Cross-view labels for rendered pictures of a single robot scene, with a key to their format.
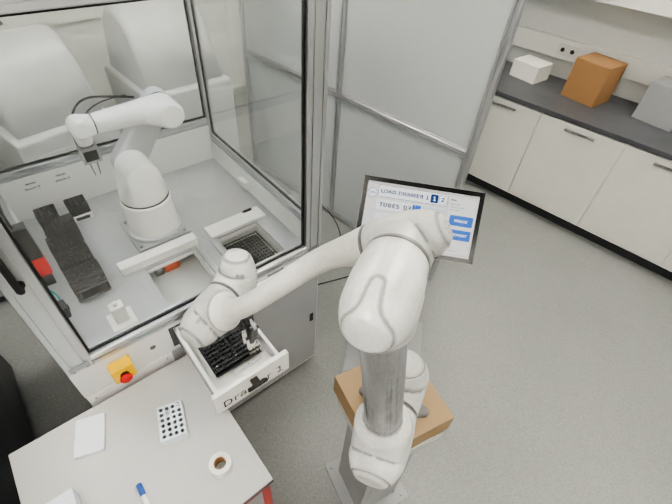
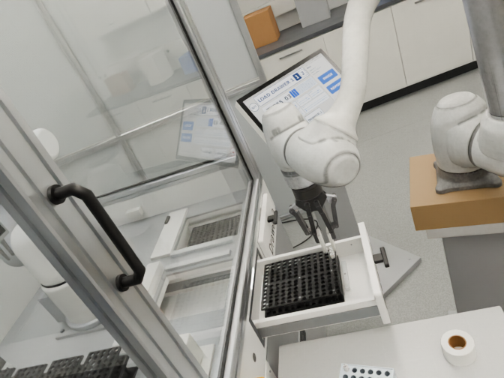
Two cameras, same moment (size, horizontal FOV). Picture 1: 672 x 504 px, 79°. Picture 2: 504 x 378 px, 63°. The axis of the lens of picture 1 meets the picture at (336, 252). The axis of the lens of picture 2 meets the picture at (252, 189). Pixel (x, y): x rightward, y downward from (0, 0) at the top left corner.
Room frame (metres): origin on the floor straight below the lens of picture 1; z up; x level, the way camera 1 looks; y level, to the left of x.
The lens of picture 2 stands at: (0.07, 0.84, 1.69)
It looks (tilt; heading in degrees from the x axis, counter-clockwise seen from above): 28 degrees down; 330
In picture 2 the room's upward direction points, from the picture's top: 25 degrees counter-clockwise
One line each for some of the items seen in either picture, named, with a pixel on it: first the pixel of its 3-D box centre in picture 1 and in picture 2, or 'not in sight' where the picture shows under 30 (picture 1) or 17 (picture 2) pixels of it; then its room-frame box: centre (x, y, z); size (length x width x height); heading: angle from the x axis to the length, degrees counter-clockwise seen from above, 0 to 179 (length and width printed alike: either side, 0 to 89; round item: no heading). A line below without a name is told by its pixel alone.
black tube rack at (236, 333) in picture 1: (224, 342); (302, 285); (0.83, 0.39, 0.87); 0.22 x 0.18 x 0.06; 43
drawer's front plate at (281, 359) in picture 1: (252, 380); (373, 268); (0.68, 0.25, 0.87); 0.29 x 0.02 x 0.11; 133
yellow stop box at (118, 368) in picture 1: (122, 370); not in sight; (0.68, 0.70, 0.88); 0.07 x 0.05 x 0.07; 133
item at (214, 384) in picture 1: (223, 341); (300, 286); (0.84, 0.39, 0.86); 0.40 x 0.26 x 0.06; 43
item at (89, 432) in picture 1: (90, 435); not in sight; (0.50, 0.76, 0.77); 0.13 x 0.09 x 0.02; 24
